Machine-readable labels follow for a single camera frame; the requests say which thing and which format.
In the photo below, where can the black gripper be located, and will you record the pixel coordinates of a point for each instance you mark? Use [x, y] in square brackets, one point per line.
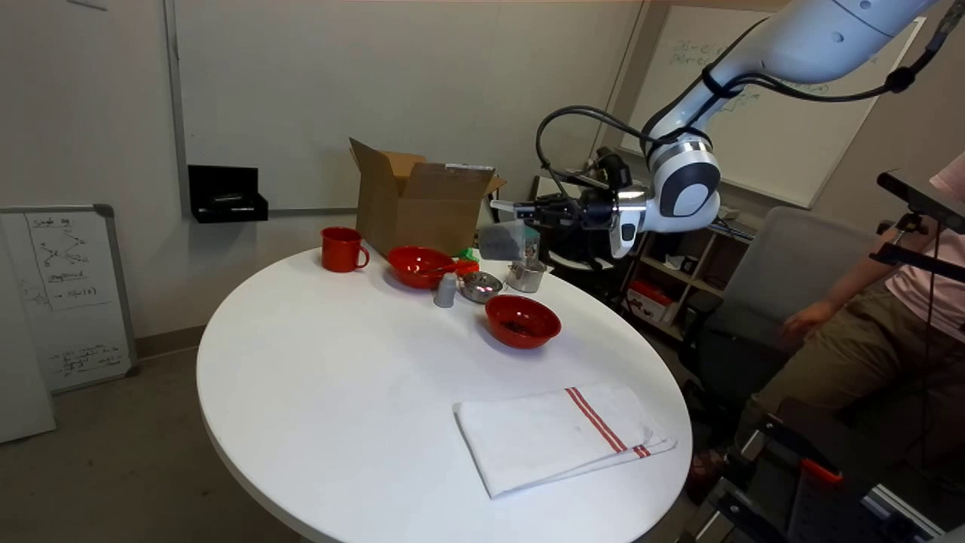
[574, 216]

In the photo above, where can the clear plastic measuring cup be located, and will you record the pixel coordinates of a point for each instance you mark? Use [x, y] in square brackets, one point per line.
[509, 243]

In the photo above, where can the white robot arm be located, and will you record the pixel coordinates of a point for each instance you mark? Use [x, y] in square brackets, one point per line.
[803, 40]

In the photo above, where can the red bowl with coffee beans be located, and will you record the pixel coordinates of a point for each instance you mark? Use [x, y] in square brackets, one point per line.
[522, 324]

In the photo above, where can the empty red bowl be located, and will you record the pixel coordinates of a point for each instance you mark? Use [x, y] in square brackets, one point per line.
[416, 269]

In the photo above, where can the green toy ball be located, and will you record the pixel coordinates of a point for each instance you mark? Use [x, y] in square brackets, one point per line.
[469, 253]

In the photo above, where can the red toy tomato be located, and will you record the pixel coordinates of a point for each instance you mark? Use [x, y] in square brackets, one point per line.
[466, 269]

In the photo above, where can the open cardboard box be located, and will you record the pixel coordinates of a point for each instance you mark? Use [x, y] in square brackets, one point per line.
[422, 212]

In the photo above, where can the small grey shaker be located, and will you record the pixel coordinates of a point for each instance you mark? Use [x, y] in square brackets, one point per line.
[444, 290]

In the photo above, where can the wooden storage shelf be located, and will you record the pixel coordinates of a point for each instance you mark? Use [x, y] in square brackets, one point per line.
[682, 282]

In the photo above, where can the red metal mug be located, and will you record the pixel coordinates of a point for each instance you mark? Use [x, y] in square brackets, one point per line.
[343, 251]

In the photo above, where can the white towel with red stripes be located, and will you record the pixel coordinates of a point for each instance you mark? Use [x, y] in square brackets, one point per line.
[545, 440]

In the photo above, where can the grey office chair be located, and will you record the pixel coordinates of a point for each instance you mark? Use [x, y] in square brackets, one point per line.
[793, 272]

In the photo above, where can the black carrying case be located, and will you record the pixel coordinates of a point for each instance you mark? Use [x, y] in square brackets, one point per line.
[228, 194]

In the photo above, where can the seated person in khaki trousers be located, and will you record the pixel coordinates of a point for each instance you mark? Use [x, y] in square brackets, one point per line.
[856, 351]

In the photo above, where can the black clamp with orange trigger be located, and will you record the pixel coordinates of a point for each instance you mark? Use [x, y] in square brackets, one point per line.
[814, 470]

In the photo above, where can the small whiteboard with drawings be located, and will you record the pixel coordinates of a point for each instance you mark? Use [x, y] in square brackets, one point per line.
[70, 301]

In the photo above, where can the black camera rig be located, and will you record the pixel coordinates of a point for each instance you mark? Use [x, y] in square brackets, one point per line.
[910, 191]

